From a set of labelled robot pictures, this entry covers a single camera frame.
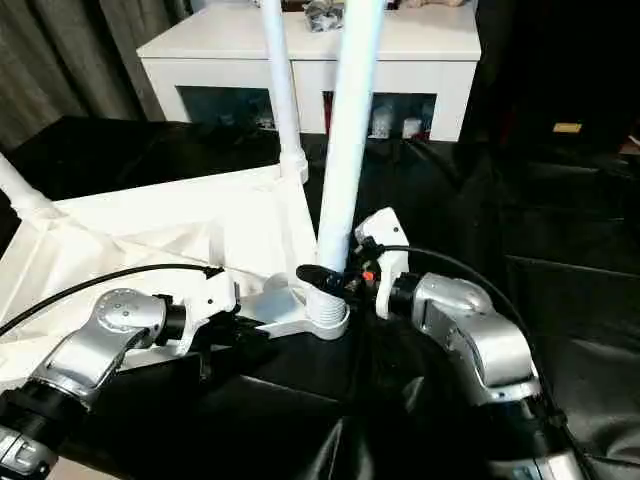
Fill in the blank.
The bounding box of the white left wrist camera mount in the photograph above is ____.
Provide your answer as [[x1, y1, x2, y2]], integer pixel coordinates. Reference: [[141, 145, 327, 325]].
[[171, 268, 240, 360]]

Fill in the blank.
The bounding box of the white plastic table top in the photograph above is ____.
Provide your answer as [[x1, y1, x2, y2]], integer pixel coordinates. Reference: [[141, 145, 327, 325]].
[[0, 158, 352, 387]]

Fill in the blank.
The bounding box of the grey-green curtain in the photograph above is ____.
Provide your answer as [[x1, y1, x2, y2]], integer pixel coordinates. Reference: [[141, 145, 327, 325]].
[[0, 0, 201, 152]]

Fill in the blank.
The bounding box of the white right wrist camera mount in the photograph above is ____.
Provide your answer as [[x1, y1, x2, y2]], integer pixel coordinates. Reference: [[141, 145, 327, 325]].
[[352, 205, 413, 320]]

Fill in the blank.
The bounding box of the black mat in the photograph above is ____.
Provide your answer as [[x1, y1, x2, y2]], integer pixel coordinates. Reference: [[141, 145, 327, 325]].
[[0, 114, 640, 480]]

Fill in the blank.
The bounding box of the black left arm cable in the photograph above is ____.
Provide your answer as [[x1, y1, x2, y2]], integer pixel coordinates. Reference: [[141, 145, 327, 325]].
[[0, 264, 227, 337]]

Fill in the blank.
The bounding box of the white cabinet with glass doors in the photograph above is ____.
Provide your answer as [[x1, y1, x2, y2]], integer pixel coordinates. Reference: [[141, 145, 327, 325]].
[[135, 3, 483, 145]]

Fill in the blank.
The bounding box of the black and white bundle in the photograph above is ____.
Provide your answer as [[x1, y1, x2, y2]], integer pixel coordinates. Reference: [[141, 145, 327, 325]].
[[304, 0, 347, 33]]

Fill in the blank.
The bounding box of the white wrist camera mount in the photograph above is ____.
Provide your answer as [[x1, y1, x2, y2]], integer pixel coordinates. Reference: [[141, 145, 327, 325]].
[[171, 268, 240, 360], [352, 205, 413, 320]]

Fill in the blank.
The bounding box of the white plastic table leg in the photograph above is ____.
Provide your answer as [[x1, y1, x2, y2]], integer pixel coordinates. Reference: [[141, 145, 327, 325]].
[[303, 0, 387, 327], [0, 151, 55, 215], [258, 0, 310, 185]]

